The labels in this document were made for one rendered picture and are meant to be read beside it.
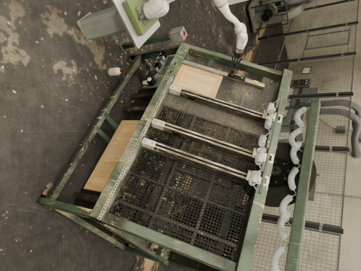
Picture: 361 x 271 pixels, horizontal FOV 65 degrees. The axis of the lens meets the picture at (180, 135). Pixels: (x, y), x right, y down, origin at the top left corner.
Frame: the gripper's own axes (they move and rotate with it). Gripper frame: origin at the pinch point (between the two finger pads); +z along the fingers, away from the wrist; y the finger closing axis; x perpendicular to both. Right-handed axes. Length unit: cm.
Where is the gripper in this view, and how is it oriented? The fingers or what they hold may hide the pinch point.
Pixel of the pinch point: (234, 65)
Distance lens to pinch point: 323.4
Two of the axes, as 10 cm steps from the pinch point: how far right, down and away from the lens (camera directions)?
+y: -9.4, -3.2, 1.3
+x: -3.4, 8.0, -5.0
